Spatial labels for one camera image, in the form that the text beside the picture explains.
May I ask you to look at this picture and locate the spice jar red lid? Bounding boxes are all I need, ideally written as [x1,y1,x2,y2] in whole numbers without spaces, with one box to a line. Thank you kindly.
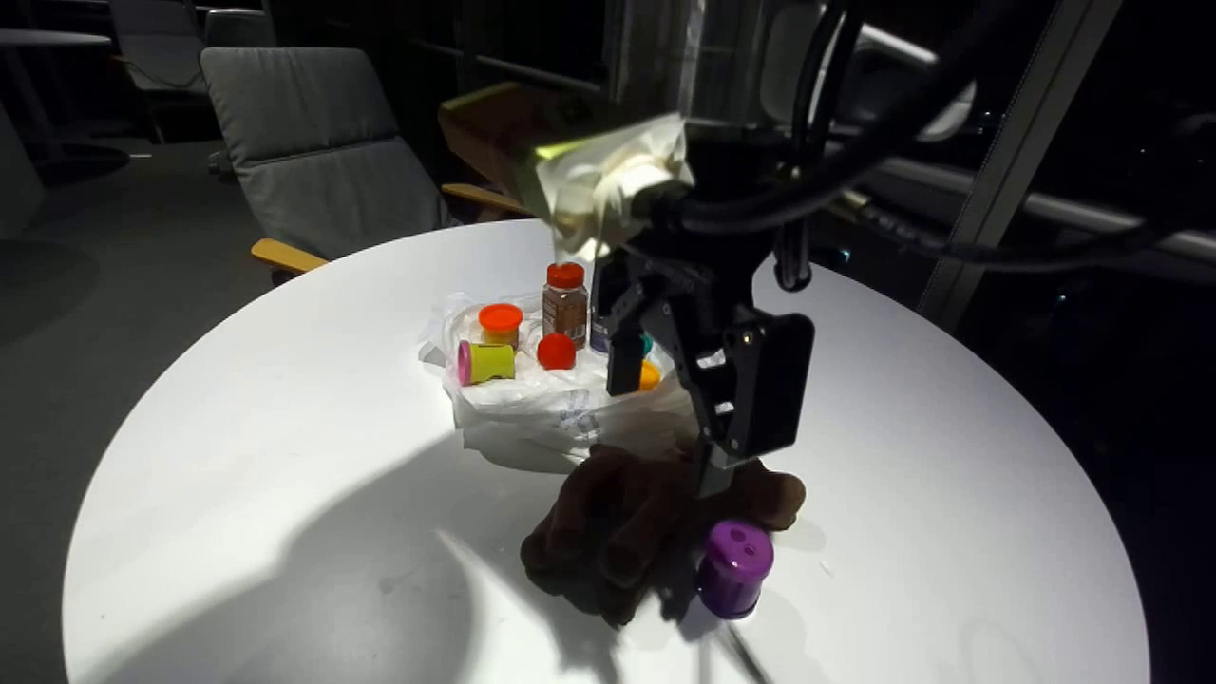
[539,257,592,352]

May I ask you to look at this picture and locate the purple tub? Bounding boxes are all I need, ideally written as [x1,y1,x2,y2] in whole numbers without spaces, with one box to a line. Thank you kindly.
[695,516,780,624]

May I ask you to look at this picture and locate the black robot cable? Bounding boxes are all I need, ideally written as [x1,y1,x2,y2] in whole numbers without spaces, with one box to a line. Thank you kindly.
[658,0,1216,297]

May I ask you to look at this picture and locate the grey chair wooden armrests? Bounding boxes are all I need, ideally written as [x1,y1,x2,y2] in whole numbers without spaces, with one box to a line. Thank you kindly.
[198,46,535,276]

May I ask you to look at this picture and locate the grey metal window railing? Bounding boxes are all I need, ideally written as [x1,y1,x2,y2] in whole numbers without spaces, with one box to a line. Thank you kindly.
[871,155,1216,265]

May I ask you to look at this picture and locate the tub with red lid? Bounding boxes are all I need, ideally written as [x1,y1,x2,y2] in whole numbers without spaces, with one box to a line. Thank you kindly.
[535,331,582,371]

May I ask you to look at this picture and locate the brown cardboard wrist box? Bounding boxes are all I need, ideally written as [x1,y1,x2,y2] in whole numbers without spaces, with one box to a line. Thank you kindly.
[435,79,699,253]

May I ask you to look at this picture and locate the crumpled clear plastic bag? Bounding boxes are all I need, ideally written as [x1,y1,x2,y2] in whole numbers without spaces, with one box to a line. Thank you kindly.
[414,279,708,480]

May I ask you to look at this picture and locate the brown plush moose toy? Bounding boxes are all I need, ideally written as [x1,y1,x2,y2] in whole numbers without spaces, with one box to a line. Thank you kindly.
[515,428,808,630]

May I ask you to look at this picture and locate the grey diagonal pillar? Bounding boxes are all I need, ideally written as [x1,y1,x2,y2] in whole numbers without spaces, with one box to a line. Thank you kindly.
[919,0,1126,326]

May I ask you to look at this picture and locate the yellow tub red-orange lid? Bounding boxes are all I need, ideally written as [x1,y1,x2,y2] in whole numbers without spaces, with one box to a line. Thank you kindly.
[476,301,528,352]

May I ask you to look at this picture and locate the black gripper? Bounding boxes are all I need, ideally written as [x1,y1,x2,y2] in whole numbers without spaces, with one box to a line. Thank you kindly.
[602,117,822,462]

